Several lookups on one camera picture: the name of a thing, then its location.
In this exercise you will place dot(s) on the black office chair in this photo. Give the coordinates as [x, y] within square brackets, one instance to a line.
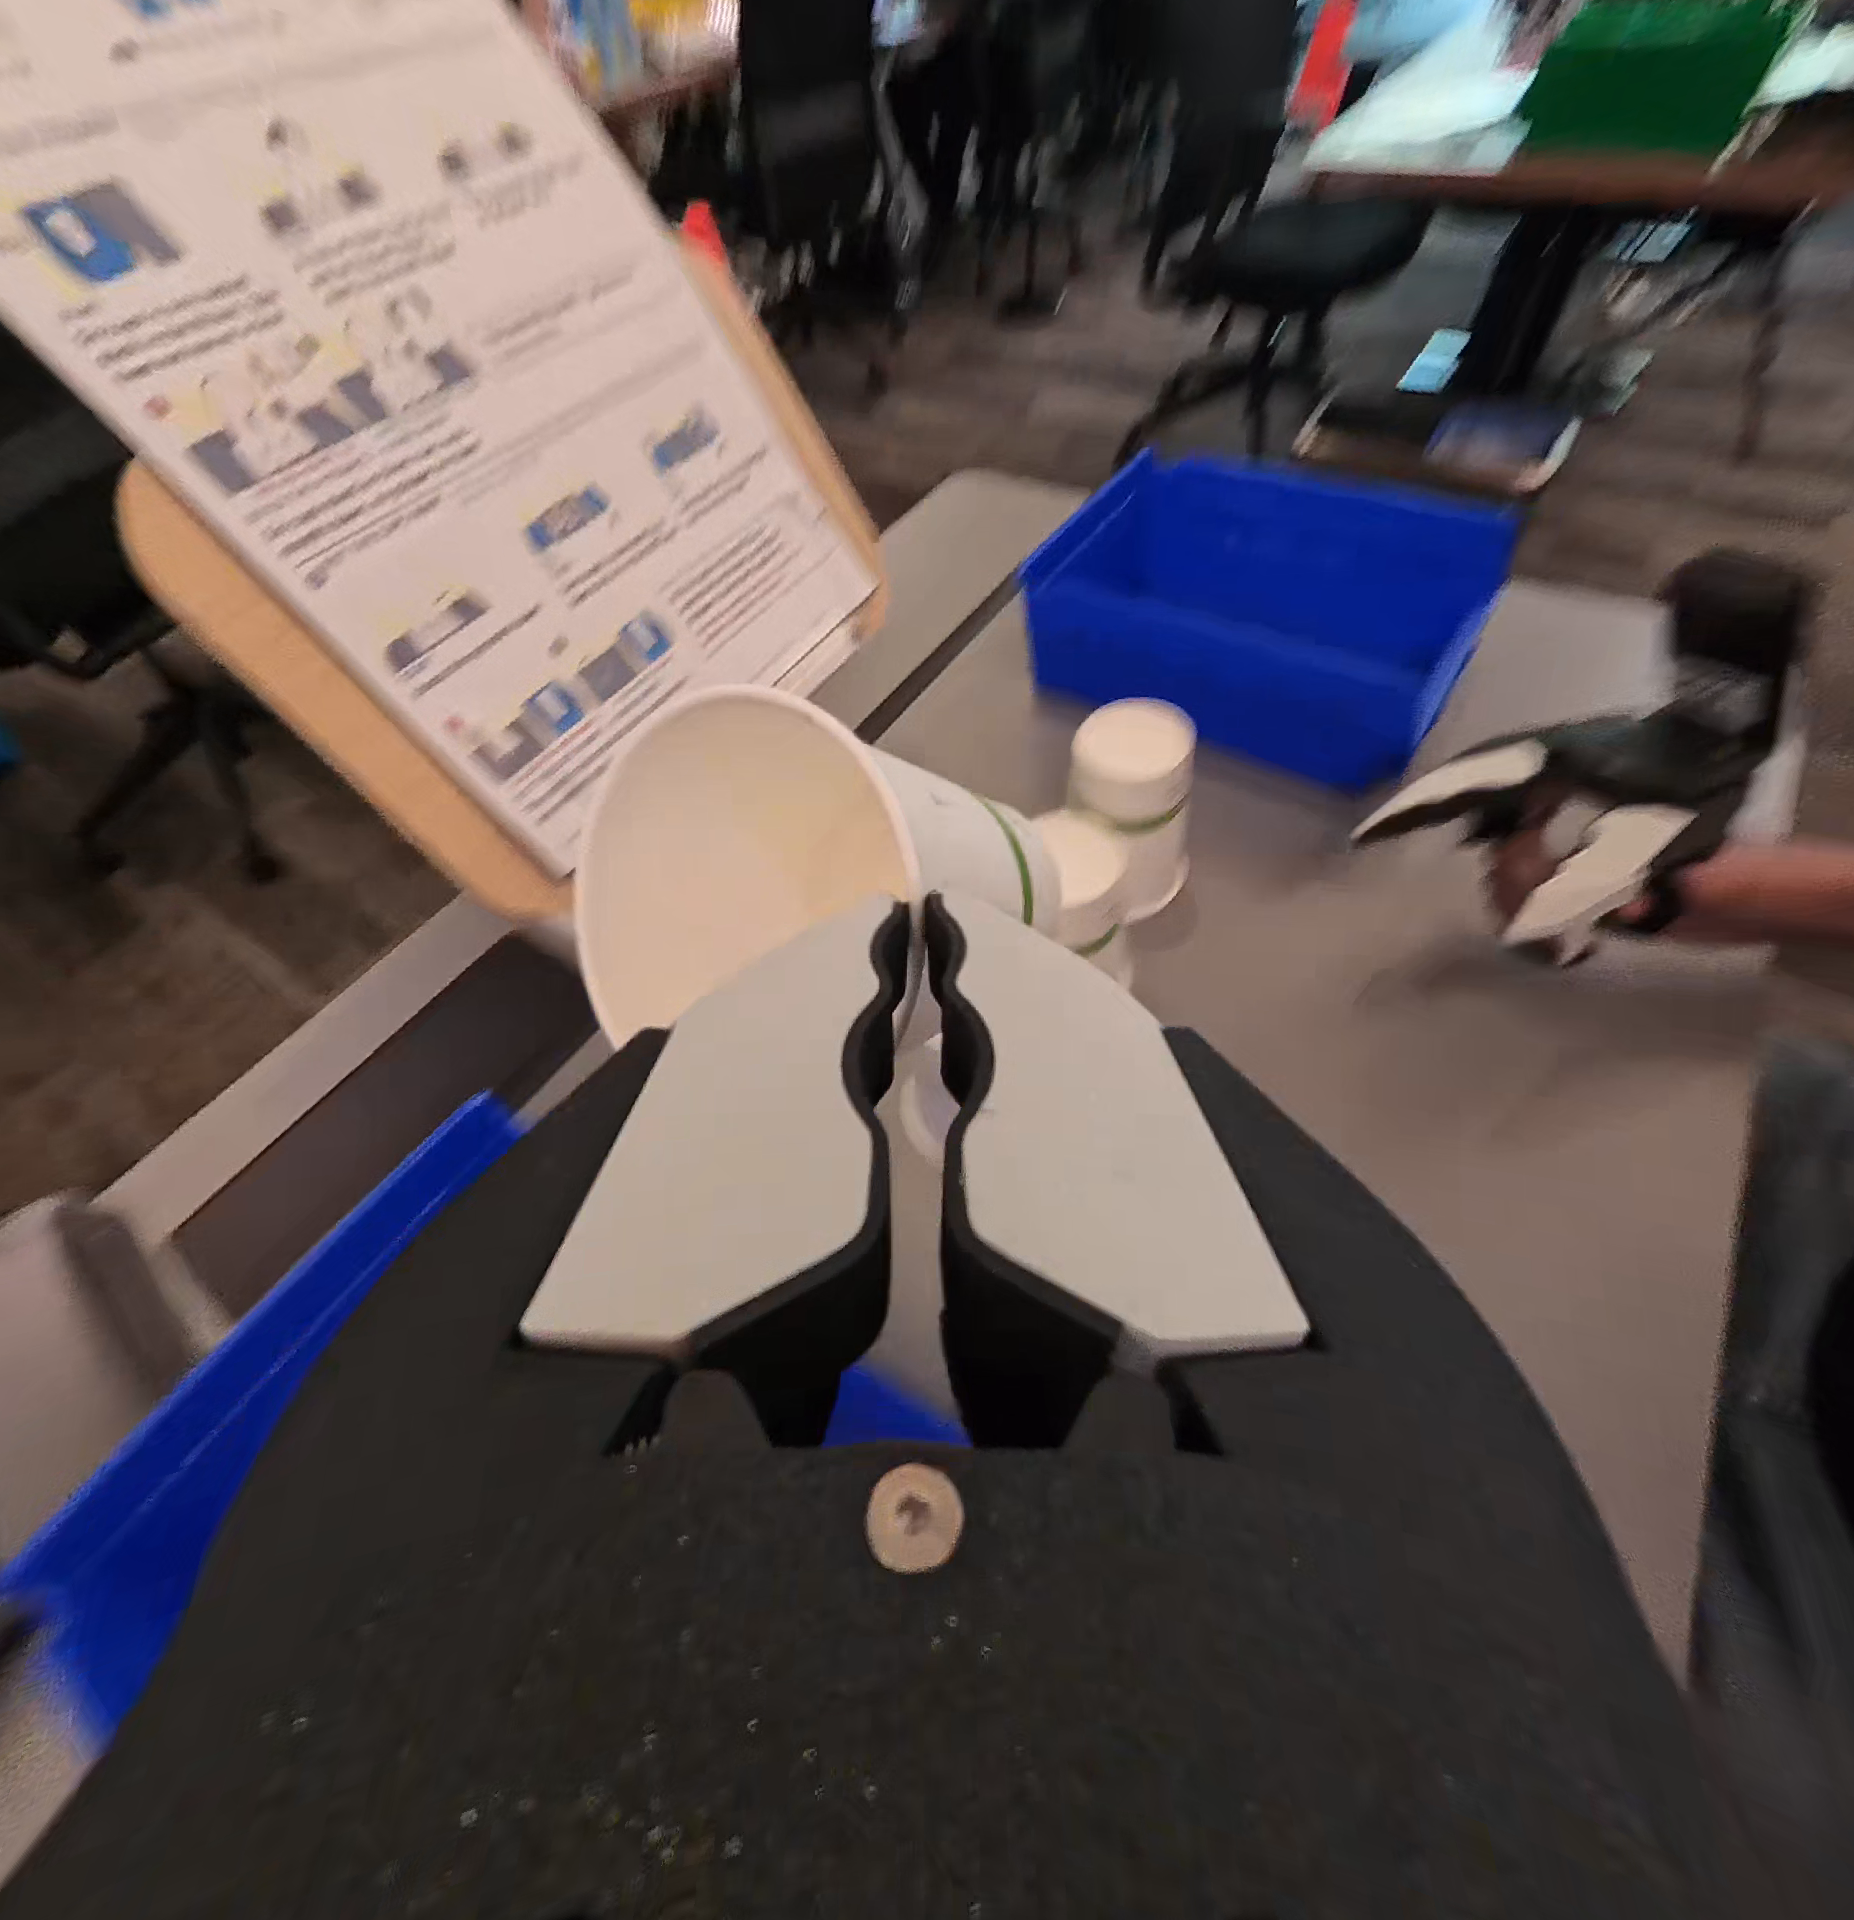
[1303, 248]

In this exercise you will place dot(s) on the green box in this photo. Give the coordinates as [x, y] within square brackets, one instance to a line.
[1648, 75]

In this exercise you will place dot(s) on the brown wooden table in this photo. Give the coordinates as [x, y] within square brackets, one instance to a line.
[1616, 180]

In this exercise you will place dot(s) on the wooden display board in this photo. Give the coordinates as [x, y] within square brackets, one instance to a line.
[268, 677]

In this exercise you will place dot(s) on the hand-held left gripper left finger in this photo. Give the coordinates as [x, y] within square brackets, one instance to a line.
[703, 1201]

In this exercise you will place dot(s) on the white paper cup green band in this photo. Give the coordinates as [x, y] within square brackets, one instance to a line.
[731, 840]
[1136, 765]
[1088, 885]

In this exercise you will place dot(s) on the blue plastic bin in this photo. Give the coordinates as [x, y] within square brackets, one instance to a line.
[1243, 661]
[192, 1487]

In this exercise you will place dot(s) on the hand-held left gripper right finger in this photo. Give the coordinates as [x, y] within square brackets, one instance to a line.
[1123, 1201]

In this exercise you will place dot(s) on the black swivel chair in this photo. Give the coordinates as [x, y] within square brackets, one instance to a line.
[58, 525]

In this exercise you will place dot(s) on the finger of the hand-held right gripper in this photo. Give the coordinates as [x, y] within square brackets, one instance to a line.
[1604, 885]
[1454, 788]

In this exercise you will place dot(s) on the printed instruction sheet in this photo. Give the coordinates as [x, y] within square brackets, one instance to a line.
[417, 376]

